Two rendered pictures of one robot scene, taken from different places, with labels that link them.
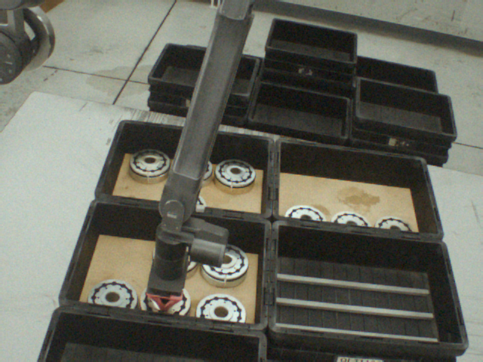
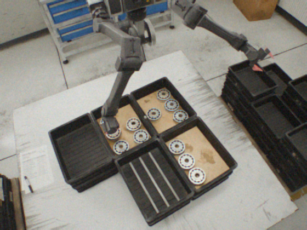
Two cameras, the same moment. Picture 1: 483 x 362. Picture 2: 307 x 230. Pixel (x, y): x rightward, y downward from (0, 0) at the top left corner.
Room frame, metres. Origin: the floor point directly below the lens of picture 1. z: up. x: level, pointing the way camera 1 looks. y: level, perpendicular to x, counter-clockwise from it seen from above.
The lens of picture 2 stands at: (0.71, -0.68, 2.18)
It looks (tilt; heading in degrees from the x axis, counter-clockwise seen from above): 56 degrees down; 67
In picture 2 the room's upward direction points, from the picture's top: 6 degrees counter-clockwise
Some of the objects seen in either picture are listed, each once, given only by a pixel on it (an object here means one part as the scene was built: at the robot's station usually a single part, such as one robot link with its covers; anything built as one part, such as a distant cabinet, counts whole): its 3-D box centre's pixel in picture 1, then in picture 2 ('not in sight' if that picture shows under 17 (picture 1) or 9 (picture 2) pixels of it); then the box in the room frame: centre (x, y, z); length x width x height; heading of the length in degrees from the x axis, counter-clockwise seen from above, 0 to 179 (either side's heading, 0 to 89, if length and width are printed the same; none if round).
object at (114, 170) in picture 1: (188, 184); (162, 108); (1.13, 0.13, 0.87); 0.40 x 0.30 x 0.11; 92
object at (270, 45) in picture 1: (304, 81); (302, 106); (2.51, -0.22, 0.37); 0.40 x 0.30 x 0.45; 86
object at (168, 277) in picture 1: (169, 262); (109, 122); (0.76, 0.11, 1.00); 0.10 x 0.07 x 0.07; 0
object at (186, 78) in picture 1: (201, 114); (246, 91); (2.14, 0.21, 0.37); 0.40 x 0.30 x 0.45; 86
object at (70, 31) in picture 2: not in sight; (83, 15); (1.06, 2.01, 0.60); 0.72 x 0.03 x 0.56; 176
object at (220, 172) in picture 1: (235, 173); (180, 116); (1.21, 0.02, 0.86); 0.10 x 0.10 x 0.01
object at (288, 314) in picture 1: (358, 300); (153, 179); (0.85, -0.28, 0.87); 0.40 x 0.30 x 0.11; 92
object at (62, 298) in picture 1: (171, 262); (121, 124); (0.84, 0.12, 0.92); 0.40 x 0.30 x 0.02; 92
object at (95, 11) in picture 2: not in sight; (100, 13); (0.96, 0.51, 1.45); 0.09 x 0.08 x 0.12; 176
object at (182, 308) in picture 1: (165, 301); (113, 132); (0.77, 0.12, 0.88); 0.10 x 0.10 x 0.01
